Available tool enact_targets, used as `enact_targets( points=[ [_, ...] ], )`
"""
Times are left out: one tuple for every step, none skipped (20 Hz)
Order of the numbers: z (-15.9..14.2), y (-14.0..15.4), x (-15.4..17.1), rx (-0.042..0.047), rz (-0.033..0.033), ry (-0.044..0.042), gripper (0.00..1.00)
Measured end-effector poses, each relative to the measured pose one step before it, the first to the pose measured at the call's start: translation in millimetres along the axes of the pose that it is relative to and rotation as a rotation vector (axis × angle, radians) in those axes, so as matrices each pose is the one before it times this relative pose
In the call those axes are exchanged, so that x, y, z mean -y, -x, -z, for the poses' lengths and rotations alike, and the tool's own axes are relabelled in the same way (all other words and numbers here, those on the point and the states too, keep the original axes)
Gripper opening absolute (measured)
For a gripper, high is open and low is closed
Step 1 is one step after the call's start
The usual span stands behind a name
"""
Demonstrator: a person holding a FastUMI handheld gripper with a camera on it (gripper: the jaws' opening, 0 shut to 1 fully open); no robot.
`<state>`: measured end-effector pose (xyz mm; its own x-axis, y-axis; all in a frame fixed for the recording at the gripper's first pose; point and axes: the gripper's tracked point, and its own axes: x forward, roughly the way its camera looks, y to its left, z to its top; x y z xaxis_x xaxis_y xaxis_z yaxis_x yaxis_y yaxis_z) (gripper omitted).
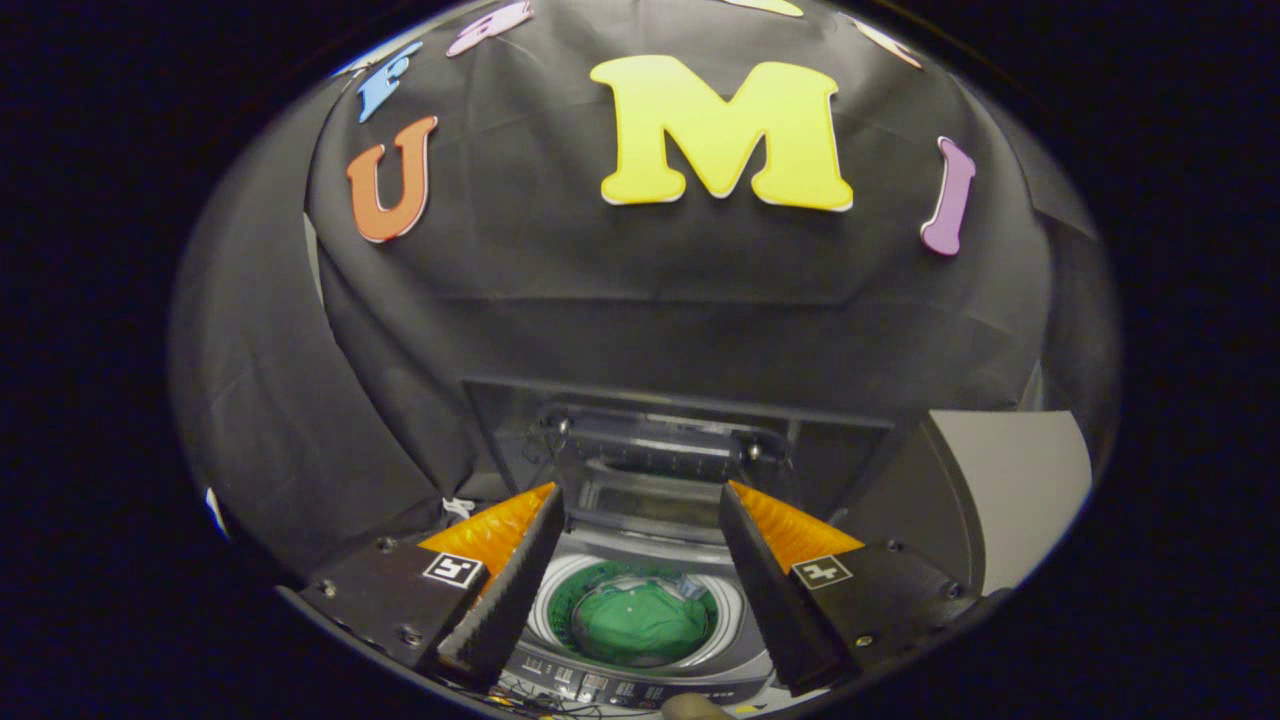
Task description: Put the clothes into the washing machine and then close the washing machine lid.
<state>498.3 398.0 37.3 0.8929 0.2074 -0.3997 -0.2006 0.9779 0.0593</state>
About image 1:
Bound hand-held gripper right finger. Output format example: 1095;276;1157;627
718;480;981;696

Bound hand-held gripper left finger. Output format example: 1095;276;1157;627
300;482;566;691

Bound grey washing machine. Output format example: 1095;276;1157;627
495;460;791;711

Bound green polo shirt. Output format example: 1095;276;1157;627
570;580;717;669

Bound dark glass washing machine lid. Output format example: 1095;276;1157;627
460;375;896;523

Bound beige cabinet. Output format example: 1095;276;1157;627
830;408;1093;596

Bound black backdrop cloth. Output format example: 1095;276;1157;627
165;0;1121;581

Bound tangled floor cables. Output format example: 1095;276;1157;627
490;680;603;719

